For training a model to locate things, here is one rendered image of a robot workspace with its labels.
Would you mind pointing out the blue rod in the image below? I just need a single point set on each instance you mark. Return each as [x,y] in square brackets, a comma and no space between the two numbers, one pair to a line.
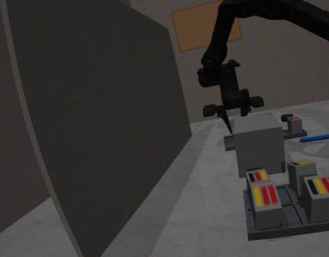
[320,137]

